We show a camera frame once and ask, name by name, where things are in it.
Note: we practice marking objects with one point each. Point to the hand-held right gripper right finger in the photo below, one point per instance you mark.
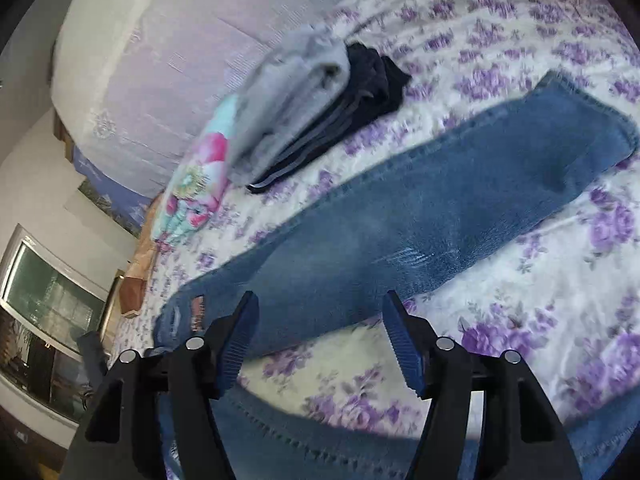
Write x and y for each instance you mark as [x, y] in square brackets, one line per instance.
[405, 350]

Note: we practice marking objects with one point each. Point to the purple floral bedspread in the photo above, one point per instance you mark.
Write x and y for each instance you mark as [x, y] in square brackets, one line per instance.
[500, 35]

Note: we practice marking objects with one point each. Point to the colourful floral pillow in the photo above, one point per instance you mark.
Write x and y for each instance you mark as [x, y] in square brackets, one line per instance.
[210, 160]

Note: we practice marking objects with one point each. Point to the folded black pants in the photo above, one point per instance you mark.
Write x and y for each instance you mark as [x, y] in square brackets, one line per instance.
[370, 90]

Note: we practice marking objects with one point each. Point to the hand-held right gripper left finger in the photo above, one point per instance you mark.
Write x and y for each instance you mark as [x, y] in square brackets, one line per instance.
[240, 340]

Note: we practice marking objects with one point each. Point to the tan cloth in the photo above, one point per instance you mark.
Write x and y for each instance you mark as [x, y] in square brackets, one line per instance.
[147, 240]

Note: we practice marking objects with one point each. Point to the blue patterned cloth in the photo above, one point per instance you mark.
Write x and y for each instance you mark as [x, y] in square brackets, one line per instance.
[115, 195]

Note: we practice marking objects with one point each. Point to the wooden headboard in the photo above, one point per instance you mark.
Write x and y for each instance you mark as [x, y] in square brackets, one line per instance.
[62, 135]

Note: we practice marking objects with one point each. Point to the blue denim jeans pants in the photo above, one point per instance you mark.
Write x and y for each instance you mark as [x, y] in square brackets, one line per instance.
[400, 210]

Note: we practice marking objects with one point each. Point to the folded grey pants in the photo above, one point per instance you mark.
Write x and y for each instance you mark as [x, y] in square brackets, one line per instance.
[290, 90]

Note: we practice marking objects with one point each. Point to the white framed window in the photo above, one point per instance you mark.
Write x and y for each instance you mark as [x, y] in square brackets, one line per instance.
[50, 300]

